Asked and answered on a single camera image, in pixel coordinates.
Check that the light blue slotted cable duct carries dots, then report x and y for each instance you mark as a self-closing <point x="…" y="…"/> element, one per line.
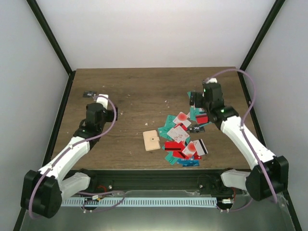
<point x="203" y="202"/>

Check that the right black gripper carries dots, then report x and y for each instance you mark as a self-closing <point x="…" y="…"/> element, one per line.
<point x="197" y="96"/>

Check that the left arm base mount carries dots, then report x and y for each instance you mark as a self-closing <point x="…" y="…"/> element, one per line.
<point x="96" y="185"/>

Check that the small black card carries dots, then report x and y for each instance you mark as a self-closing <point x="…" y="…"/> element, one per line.
<point x="89" y="94"/>

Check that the red card black stripe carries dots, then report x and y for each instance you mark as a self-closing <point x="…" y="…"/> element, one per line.
<point x="174" y="146"/>

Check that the white VIP card blossoms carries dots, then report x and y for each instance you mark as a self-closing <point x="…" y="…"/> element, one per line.
<point x="178" y="134"/>

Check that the white striped card in pile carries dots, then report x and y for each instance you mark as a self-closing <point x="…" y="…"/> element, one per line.
<point x="200" y="147"/>

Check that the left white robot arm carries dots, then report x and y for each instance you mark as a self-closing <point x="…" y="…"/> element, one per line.
<point x="44" y="190"/>

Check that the beige card holder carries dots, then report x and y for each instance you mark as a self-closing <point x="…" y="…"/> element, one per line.
<point x="151" y="140"/>

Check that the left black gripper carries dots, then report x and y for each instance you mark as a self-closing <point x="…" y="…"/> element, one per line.
<point x="111" y="116"/>

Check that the teal VIP card front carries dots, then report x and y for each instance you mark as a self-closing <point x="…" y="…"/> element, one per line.
<point x="162" y="131"/>

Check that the blue card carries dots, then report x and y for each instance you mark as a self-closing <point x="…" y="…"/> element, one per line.
<point x="188" y="162"/>

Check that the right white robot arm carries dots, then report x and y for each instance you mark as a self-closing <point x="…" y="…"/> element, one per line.
<point x="269" y="173"/>

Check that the teal VIP card behind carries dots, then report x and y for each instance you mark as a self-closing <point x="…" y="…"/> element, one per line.
<point x="169" y="121"/>

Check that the far teal card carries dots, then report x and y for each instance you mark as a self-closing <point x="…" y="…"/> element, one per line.
<point x="190" y="93"/>

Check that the black frame rail front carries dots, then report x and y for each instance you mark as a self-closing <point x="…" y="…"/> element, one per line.
<point x="154" y="180"/>

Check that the teal vip card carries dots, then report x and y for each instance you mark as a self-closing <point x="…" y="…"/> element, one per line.
<point x="162" y="131"/>
<point x="169" y="121"/>

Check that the dark grey chip card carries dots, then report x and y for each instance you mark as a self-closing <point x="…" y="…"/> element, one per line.
<point x="196" y="129"/>

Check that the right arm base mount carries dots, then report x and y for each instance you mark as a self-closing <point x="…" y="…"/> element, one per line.
<point x="213" y="185"/>

